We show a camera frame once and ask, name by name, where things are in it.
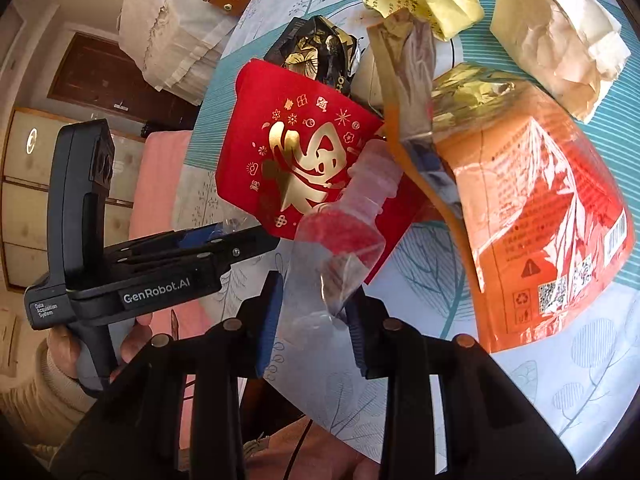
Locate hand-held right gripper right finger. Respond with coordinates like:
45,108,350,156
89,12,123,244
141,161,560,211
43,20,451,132
344,296,577,480

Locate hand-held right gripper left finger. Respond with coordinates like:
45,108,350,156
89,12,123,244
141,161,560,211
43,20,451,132
50,271,286,480

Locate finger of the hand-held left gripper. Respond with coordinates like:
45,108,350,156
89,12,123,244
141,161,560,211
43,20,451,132
112,232,282,287
102,224,226,261

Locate clear plastic bottle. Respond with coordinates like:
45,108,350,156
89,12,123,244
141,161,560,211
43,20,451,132
290,137,406,326

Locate red bag with gold print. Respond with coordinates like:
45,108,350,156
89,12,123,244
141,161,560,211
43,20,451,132
214,58,426,286

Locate black and gold foil wrapper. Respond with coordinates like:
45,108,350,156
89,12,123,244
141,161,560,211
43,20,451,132
263,16,368,98

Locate person's left forearm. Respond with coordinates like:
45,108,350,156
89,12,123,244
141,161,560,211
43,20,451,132
0,342,98,461

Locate person's left hand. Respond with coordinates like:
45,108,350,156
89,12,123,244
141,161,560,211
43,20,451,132
46,312,153,383

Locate cream wardrobe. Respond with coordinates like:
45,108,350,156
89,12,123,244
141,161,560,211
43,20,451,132
0,107,146,291

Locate pink pants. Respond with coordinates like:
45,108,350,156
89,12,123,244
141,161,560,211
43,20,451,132
240,417,386,480

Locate brown wooden door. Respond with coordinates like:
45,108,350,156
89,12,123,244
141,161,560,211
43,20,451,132
47,32,201,126

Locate white lace cloth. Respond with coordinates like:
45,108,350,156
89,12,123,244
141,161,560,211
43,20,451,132
117,0,236,106

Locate orange plastic package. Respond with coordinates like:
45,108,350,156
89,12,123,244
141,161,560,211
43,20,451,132
382,62,632,353

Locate teal printed tablecloth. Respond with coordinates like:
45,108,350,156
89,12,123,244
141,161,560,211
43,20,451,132
172,0,640,473

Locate brown window paper bag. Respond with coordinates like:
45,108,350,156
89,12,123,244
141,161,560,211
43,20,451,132
366,7,438,146

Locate black cable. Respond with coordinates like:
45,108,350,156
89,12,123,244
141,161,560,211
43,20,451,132
282,419,313,480

